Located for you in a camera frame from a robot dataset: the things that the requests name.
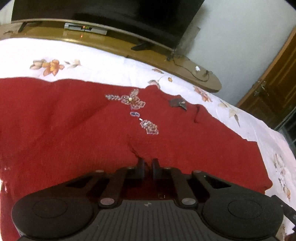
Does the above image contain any black cable on stand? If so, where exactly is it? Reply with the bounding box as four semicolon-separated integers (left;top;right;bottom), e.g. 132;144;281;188
166;52;215;82

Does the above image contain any silver set-top box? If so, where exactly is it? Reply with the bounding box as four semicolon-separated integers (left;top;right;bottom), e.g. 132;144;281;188
64;23;107;35

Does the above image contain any red embroidered sweater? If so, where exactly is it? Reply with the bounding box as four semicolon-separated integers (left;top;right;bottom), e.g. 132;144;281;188
1;78;272;240

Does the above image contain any wooden tv stand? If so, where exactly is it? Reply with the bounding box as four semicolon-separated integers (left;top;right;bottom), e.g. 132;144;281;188
1;20;222;93

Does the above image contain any black curved television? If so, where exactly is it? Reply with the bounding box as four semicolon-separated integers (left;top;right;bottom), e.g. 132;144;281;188
11;1;203;49

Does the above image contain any brown wooden door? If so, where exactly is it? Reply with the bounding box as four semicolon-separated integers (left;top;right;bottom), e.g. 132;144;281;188
236;28;296;129

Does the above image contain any brass door latch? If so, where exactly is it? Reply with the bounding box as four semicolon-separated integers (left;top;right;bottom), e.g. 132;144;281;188
253;81;266;96

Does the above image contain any white floral bed sheet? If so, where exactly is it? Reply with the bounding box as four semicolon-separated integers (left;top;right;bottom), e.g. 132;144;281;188
1;38;295;206

